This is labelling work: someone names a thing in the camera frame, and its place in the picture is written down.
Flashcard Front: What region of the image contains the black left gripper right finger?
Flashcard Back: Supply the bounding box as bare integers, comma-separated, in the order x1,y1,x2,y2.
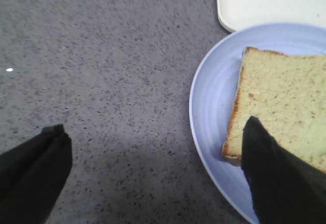
241,116,325,223

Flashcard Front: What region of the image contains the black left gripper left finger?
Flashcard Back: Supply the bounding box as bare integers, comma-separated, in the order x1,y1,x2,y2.
1,124,72,223

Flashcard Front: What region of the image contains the bread slice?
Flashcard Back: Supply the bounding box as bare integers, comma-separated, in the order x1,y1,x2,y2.
222,47,325,171

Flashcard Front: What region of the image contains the light blue round plate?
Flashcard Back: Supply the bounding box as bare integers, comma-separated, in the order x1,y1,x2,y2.
189,22,325,223

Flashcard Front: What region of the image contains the white rectangular tray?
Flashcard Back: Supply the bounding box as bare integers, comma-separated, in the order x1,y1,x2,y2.
216,0,325,32

